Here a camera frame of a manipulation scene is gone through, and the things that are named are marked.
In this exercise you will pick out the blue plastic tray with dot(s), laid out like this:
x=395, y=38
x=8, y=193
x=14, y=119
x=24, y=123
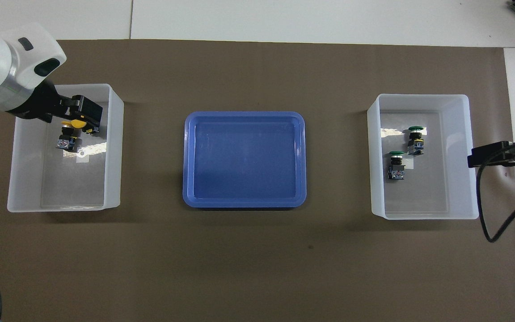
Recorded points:
x=244, y=161

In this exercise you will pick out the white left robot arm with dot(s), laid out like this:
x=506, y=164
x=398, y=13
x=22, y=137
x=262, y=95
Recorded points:
x=20, y=58

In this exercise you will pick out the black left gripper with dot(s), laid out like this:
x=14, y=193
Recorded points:
x=38, y=103

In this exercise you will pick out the small white box label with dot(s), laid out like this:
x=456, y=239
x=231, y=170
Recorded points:
x=410, y=164
x=82, y=157

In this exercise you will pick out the green push button switch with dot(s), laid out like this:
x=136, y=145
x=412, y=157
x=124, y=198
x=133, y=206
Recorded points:
x=417, y=141
x=396, y=167

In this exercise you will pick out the yellow push button switch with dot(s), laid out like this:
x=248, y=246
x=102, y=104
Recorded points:
x=66, y=141
x=91, y=130

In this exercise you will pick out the translucent white plastic box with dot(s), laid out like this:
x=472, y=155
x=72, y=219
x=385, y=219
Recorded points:
x=61, y=188
x=418, y=197

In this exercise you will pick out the brown paper table mat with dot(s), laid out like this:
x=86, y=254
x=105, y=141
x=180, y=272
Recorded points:
x=257, y=259

